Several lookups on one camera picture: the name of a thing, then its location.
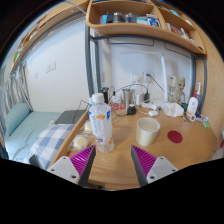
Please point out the black charger block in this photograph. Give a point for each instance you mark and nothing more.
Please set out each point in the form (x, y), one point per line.
(131, 110)

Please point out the white tissue box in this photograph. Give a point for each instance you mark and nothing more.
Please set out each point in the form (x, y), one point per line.
(173, 109)

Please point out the white power strip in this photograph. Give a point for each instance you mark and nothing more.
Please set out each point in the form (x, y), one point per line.
(150, 105)

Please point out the small green packet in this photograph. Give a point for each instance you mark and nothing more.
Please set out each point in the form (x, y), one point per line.
(206, 125)

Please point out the white blue water flosser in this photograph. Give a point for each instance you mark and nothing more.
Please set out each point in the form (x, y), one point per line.
(198, 91)

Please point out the white wall socket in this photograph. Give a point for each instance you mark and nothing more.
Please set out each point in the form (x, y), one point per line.
(150, 78)
(137, 77)

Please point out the cream ceramic mug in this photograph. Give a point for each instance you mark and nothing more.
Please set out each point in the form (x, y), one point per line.
(146, 133)

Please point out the wooden shelf unit with items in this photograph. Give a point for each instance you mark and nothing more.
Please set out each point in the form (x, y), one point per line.
(140, 29)

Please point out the grey laptop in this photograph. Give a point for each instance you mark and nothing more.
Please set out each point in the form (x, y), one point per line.
(68, 117)

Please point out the round pale bun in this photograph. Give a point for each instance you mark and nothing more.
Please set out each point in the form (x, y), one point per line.
(88, 126)
(81, 142)

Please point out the red flat packet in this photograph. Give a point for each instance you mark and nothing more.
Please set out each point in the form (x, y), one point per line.
(116, 107)

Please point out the clear plastic water bottle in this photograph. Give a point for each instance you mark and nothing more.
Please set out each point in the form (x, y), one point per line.
(100, 125)

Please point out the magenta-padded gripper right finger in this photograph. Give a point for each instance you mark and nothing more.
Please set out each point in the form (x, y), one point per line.
(158, 168)

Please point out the blue white plaid blanket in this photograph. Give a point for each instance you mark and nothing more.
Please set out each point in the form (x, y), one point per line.
(50, 141)

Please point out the grey metal frame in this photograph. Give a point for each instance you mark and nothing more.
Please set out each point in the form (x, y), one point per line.
(87, 66)

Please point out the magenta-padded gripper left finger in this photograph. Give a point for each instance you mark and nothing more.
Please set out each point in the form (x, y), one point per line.
(66, 168)

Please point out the flat round red coaster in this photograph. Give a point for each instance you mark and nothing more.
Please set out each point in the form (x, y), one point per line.
(175, 137)

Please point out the white desk lamp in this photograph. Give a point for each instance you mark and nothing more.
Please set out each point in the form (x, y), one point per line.
(164, 80)

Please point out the black electric shaver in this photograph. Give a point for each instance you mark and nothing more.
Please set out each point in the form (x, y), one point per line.
(104, 95)

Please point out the small white oval device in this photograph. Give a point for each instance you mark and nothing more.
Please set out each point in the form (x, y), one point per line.
(153, 113)

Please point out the steel tumbler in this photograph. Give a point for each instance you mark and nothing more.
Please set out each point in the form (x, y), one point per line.
(128, 98)

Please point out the white wall box blue label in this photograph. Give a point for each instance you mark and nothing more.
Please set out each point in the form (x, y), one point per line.
(172, 81)

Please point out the white pump bottle red top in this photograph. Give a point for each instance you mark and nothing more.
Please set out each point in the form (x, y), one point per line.
(192, 106)

